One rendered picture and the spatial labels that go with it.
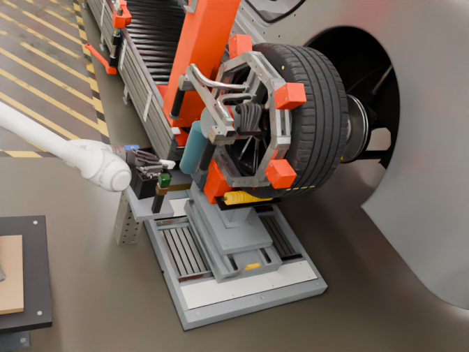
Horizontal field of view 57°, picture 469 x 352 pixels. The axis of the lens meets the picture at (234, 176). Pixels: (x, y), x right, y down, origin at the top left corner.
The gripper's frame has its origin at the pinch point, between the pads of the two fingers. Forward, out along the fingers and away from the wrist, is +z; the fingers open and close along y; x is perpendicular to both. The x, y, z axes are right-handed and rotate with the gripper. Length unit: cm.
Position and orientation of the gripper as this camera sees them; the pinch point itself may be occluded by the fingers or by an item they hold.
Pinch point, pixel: (166, 164)
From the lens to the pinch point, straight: 175.3
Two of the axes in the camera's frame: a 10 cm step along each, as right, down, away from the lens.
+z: 7.0, 0.8, 7.1
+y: -4.8, -6.8, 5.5
